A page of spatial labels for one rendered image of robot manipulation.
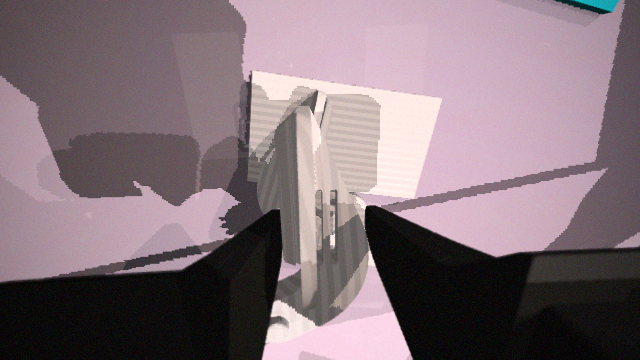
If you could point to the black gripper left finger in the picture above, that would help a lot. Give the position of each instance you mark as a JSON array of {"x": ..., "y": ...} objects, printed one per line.
[{"x": 218, "y": 308}]

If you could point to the cyan flat rectangular plate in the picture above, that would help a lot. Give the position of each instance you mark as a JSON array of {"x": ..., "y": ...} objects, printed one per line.
[{"x": 598, "y": 6}]

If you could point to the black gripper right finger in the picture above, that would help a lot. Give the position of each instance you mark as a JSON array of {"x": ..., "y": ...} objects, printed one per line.
[{"x": 453, "y": 302}]

